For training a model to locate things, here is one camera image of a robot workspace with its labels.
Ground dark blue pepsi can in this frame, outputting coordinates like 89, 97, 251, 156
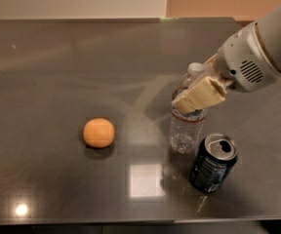
190, 133, 238, 193

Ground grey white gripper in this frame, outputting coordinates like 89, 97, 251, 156
172, 22, 281, 113

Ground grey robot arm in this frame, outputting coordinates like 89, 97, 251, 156
172, 6, 281, 113

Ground clear plastic water bottle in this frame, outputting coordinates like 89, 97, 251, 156
170, 62, 207, 154

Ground orange fruit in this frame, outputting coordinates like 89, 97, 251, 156
83, 118, 115, 148

